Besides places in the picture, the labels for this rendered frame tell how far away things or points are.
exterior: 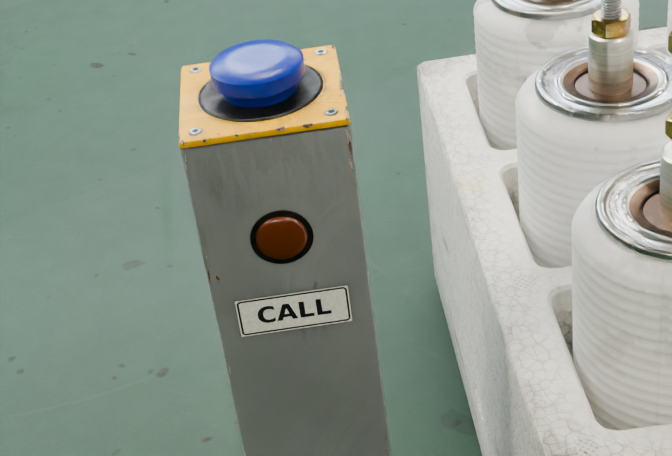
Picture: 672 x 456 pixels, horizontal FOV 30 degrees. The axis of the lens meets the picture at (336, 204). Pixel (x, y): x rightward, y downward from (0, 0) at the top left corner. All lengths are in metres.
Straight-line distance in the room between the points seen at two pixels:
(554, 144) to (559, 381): 0.12
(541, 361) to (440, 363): 0.28
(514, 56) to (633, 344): 0.24
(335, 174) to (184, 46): 0.83
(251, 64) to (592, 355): 0.20
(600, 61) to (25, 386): 0.48
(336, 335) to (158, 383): 0.33
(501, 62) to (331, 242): 0.23
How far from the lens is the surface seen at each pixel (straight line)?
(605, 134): 0.61
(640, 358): 0.55
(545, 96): 0.63
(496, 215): 0.68
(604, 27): 0.63
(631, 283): 0.53
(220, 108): 0.53
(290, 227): 0.53
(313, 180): 0.52
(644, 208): 0.56
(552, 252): 0.66
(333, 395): 0.59
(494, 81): 0.75
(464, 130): 0.76
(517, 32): 0.72
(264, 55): 0.53
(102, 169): 1.14
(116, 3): 1.47
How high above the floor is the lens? 0.56
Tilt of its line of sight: 33 degrees down
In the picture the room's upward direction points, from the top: 8 degrees counter-clockwise
